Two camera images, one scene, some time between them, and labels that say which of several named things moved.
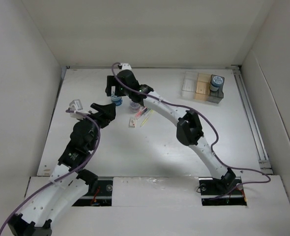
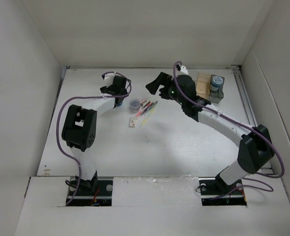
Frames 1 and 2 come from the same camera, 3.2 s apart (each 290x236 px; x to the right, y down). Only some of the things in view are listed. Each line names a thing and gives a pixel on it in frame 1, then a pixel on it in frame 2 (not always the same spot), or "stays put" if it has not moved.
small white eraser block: (132, 122) stays put
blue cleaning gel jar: (216, 83) stays put
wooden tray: (202, 89) stays put
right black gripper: (111, 82) -> (163, 79)
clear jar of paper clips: (134, 107) stays put
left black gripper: (105, 114) -> (105, 88)
